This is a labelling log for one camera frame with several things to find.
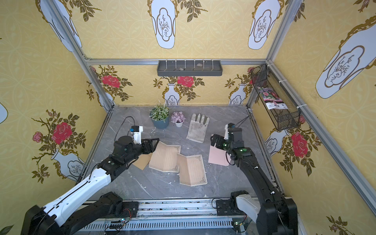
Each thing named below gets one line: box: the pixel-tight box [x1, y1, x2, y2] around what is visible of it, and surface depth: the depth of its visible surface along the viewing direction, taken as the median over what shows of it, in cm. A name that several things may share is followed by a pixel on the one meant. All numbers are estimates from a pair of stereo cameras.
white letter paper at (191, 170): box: [176, 152, 208, 187], surface depth 89 cm
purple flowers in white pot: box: [170, 111, 187, 128], surface depth 105 cm
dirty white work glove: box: [186, 113, 211, 144], surface depth 108 cm
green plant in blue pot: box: [149, 103, 170, 130], surface depth 98 cm
